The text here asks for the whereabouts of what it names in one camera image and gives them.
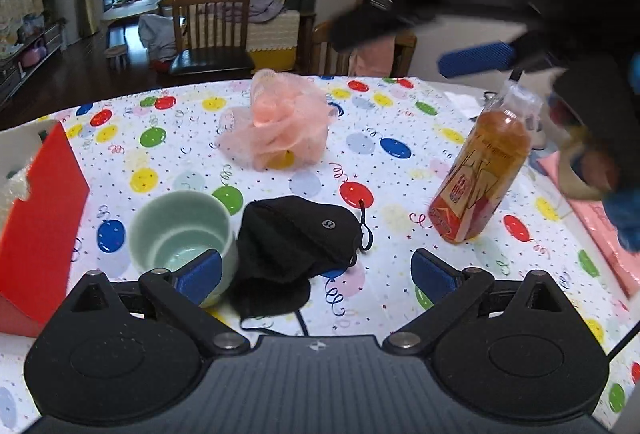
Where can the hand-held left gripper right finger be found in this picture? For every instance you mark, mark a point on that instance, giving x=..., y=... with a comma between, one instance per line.
x=432, y=271

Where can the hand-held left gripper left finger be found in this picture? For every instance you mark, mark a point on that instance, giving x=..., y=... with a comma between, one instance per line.
x=200, y=271

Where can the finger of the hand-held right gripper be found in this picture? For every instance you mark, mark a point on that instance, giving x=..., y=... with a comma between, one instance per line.
x=600, y=114
x=475, y=58

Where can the black face mask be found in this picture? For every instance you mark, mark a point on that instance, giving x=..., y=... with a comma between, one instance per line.
x=285, y=234

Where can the orange drink bottle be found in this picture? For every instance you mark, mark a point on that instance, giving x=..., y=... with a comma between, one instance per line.
x=480, y=174

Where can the red cardboard box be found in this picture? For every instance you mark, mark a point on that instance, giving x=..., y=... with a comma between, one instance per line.
x=40, y=234

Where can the pale green ceramic mug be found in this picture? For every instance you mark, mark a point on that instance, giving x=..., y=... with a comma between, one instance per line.
x=165, y=224

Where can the wooden chair with pink cloth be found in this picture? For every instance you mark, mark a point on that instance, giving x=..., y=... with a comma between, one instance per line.
x=372, y=56

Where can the blue blurred object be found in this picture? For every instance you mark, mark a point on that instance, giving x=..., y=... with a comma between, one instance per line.
x=622, y=221

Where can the pink packet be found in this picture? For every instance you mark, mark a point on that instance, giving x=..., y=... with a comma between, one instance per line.
x=595, y=239

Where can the pink mesh bath pouf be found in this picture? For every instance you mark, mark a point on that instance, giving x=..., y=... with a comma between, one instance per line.
x=280, y=124

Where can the sofa with yellow white cover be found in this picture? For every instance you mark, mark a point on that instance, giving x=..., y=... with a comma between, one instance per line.
x=280, y=29

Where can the clear plastic bag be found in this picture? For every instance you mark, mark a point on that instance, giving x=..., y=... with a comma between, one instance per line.
x=12, y=186

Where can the wooden slat-back chair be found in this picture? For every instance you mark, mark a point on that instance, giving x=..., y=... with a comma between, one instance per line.
x=210, y=59

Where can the small wooden stool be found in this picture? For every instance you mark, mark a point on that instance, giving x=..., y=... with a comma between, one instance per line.
x=116, y=54

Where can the low media cabinet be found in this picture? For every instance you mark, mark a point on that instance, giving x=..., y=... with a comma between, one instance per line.
x=30, y=59

